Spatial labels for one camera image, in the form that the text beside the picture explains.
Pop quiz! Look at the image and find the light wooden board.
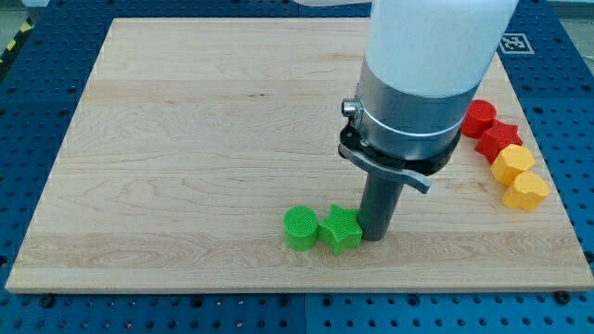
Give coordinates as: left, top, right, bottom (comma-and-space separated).
6, 18, 593, 294

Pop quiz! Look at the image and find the green cylinder block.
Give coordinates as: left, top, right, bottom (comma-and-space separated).
283, 206, 318, 251

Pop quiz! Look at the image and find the yellow heart block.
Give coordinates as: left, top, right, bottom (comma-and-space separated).
501, 171, 550, 212

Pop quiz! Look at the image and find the white fiducial marker tag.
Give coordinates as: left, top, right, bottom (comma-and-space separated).
499, 33, 534, 55

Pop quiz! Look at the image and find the green star block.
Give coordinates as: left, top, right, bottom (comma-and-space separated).
317, 204, 363, 256

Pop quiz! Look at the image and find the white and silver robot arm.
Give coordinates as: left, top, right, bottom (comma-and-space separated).
339, 0, 518, 193

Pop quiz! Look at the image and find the yellow hexagon block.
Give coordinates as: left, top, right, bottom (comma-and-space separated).
490, 144, 536, 186

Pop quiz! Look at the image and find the red star block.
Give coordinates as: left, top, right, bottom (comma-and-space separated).
474, 120, 523, 164

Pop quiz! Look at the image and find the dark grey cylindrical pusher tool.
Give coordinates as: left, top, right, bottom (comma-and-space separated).
357, 173, 404, 241

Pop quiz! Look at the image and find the red cylinder block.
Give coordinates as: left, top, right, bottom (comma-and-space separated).
461, 99, 497, 139

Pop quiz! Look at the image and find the yellow black hazard tape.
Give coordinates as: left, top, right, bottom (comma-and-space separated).
1, 17, 34, 68

